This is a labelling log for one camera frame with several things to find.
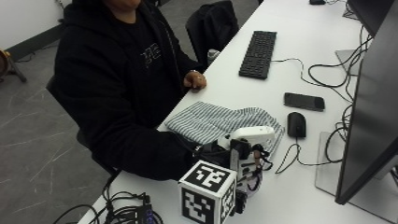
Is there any clear water bottle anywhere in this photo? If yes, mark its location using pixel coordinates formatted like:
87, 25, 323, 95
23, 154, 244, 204
205, 49, 221, 65

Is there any striped grey white cloth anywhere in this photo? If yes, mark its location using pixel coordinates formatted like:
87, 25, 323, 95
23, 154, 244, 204
164, 101, 287, 155

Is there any white cube with black markers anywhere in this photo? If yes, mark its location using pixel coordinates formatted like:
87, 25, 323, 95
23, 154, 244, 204
179, 160, 239, 224

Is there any black keyboard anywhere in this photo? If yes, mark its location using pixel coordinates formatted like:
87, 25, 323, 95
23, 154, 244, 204
237, 30, 279, 80

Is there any chair with black jacket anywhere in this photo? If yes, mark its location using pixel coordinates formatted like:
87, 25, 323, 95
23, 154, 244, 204
184, 0, 241, 71

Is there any black computer mouse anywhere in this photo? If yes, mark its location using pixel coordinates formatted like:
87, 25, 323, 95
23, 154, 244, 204
287, 111, 309, 139

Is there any grey monitor stand base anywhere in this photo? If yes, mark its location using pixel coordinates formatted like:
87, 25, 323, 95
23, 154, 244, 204
313, 130, 398, 223

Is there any person in black hoodie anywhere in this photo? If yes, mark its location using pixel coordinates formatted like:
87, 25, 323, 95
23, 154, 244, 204
52, 0, 205, 181

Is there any black smartphone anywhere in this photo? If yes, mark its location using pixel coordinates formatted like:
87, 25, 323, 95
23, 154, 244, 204
283, 91, 328, 113

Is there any small black hub box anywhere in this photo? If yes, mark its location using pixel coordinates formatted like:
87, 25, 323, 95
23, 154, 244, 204
139, 203, 160, 224

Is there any large black monitor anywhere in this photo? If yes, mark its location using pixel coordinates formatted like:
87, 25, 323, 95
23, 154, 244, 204
333, 6, 398, 205

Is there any brown stool with black legs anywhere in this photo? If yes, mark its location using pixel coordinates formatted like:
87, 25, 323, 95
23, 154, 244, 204
0, 48, 28, 84

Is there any black mouse cable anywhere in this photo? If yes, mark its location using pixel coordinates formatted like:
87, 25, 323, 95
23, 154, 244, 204
275, 135, 345, 175

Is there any white glove camera housing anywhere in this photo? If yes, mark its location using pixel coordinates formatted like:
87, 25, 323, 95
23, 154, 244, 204
228, 125, 277, 145

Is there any black keyboard cable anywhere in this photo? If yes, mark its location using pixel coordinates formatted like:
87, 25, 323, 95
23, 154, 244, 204
271, 57, 356, 104

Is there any bundle of black glove cables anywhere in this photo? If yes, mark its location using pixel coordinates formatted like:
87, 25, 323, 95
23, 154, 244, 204
52, 169, 165, 224

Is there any bundle of black monitor cables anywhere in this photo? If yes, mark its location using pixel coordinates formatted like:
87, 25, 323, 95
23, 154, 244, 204
308, 24, 374, 90

